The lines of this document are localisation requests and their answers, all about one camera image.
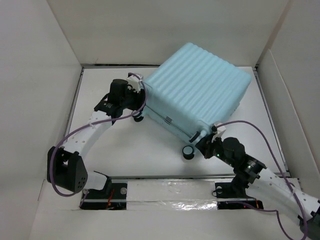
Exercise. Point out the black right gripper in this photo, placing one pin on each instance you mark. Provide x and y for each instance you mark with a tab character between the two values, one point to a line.
205	145

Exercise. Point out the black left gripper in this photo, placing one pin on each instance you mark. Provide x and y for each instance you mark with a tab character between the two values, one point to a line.
140	99

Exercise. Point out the light blue hard-shell suitcase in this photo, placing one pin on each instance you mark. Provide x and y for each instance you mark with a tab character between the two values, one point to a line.
190	92

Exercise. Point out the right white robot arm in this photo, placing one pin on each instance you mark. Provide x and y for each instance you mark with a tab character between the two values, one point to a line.
255	180

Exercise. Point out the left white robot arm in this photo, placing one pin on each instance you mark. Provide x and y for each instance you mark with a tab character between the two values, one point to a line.
66	170

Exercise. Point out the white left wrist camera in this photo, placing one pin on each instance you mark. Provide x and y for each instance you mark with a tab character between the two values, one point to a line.
134	79

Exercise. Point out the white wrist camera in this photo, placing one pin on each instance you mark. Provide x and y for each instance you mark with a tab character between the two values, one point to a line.
218	130
134	79

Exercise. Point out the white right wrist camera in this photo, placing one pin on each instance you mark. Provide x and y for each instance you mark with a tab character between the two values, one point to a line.
218	130

